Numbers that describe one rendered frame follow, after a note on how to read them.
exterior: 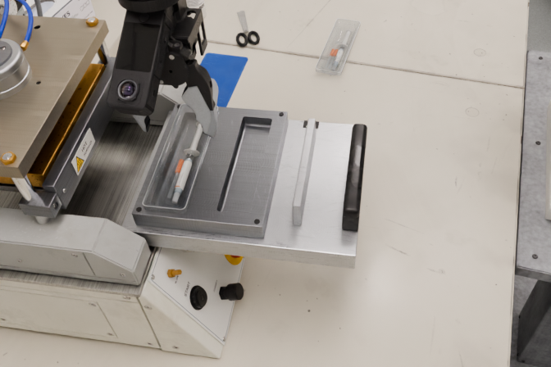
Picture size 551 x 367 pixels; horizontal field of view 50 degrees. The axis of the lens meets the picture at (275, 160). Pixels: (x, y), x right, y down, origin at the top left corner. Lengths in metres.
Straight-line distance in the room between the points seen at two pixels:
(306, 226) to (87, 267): 0.27
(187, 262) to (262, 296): 0.15
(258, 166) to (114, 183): 0.22
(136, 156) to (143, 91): 0.29
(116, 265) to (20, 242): 0.12
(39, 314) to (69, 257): 0.19
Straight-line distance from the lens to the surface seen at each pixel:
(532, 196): 1.11
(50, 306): 0.89
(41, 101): 0.76
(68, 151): 0.77
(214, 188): 0.75
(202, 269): 0.87
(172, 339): 0.87
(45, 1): 1.45
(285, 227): 0.74
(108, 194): 0.87
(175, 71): 0.68
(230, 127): 0.82
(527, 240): 1.05
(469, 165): 1.12
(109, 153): 0.92
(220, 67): 1.31
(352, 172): 0.74
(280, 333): 0.91
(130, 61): 0.65
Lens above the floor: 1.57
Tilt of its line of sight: 48 degrees down
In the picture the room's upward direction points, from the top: 5 degrees counter-clockwise
